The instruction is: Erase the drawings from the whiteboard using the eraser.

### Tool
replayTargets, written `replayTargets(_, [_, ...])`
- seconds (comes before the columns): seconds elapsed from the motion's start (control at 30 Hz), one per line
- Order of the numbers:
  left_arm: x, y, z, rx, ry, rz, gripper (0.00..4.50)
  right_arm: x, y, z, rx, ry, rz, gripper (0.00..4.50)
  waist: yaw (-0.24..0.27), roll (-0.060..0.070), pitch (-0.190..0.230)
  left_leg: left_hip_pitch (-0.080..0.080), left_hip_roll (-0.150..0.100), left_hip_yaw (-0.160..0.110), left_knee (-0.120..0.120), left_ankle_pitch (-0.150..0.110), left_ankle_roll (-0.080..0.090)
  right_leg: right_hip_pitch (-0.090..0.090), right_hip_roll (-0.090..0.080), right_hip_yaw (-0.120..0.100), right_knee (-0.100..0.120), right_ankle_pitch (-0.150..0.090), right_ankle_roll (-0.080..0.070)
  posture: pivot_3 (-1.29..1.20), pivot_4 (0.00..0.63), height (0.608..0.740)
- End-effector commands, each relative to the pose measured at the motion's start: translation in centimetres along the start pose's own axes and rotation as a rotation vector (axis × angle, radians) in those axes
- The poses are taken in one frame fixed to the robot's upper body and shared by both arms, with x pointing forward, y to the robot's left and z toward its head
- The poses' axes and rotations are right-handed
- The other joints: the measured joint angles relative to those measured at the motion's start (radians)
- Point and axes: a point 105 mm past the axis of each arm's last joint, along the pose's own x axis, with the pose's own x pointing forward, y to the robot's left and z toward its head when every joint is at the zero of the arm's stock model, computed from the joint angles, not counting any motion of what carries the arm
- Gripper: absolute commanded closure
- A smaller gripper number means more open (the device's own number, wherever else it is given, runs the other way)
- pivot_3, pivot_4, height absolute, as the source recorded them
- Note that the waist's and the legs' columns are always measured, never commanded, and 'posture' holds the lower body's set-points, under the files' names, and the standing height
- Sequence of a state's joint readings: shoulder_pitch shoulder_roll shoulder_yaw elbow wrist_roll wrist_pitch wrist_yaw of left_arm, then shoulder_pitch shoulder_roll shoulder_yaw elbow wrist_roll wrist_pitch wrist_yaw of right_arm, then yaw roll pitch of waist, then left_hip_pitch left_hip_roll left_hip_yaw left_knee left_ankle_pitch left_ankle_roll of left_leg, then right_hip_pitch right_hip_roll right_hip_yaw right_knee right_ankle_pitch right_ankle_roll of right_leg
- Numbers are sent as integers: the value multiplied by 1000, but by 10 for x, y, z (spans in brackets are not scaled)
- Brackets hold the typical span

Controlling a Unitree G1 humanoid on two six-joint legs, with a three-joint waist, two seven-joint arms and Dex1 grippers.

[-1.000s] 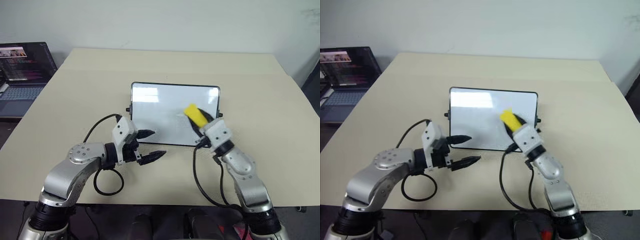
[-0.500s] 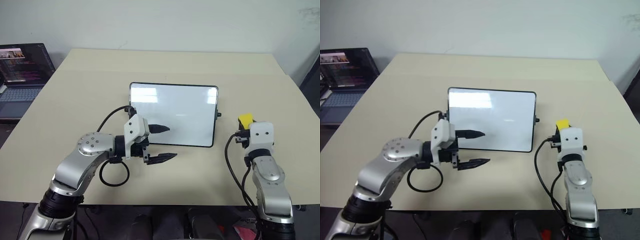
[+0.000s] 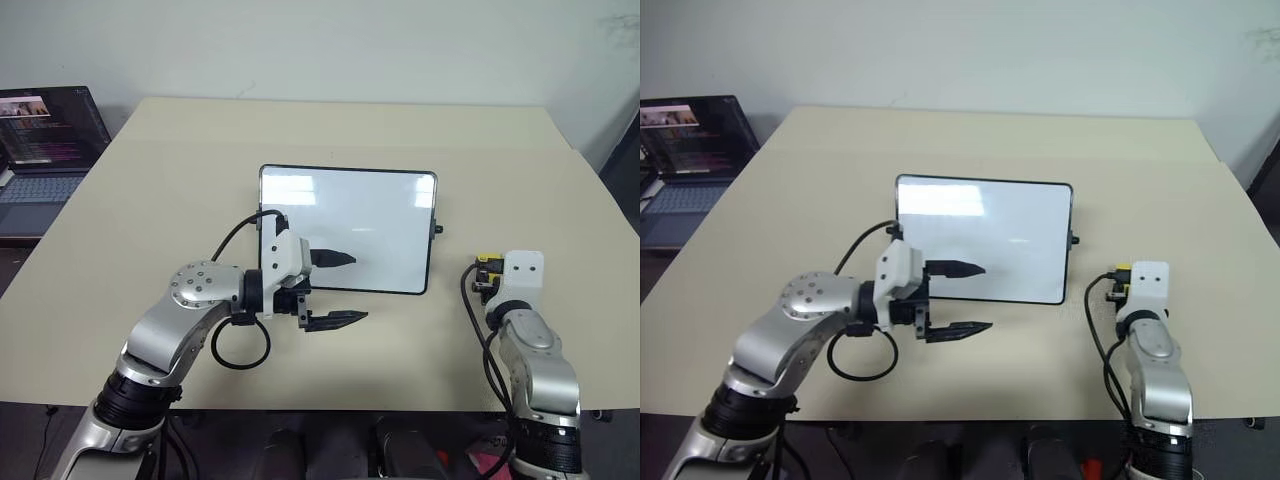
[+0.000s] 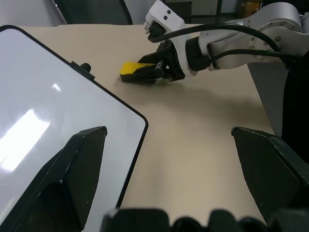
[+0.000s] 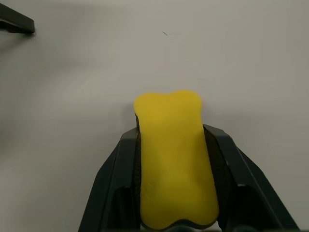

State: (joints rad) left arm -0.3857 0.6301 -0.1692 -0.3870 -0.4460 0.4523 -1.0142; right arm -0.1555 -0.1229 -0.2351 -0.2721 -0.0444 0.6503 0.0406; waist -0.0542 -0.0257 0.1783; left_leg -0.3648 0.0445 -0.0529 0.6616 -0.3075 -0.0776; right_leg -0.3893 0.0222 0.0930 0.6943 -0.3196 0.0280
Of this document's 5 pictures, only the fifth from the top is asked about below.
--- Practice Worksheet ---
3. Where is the yellow whiteboard eraser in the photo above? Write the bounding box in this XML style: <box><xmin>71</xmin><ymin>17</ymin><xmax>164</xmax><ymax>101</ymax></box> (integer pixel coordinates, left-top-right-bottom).
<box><xmin>133</xmin><ymin>89</ymin><xmax>220</xmax><ymax>230</ymax></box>

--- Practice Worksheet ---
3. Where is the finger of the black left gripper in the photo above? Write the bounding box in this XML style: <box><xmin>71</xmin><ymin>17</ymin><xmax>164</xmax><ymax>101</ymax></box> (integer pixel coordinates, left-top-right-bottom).
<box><xmin>0</xmin><ymin>4</ymin><xmax>36</xmax><ymax>35</ymax></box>

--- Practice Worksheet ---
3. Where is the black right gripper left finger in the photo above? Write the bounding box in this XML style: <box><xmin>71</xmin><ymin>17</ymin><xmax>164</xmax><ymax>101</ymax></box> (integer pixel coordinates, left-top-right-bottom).
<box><xmin>78</xmin><ymin>128</ymin><xmax>142</xmax><ymax>232</ymax></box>

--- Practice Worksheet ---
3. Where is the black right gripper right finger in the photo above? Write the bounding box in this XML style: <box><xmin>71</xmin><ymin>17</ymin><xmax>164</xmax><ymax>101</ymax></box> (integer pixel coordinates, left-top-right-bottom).
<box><xmin>202</xmin><ymin>123</ymin><xmax>301</xmax><ymax>232</ymax></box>

